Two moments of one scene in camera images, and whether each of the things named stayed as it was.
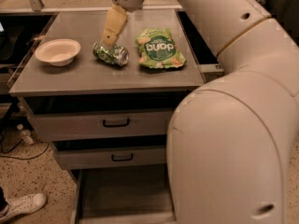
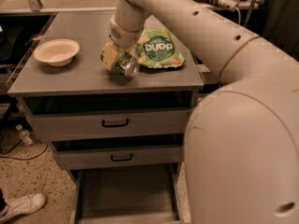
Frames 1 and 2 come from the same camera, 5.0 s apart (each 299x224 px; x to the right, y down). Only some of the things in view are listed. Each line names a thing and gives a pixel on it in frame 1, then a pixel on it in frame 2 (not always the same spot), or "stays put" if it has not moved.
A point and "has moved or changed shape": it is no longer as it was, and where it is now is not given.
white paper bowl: [58, 51] stays put
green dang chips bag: [157, 49] stays put
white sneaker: [23, 204] stays put
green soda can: [108, 51] has moved or changed shape
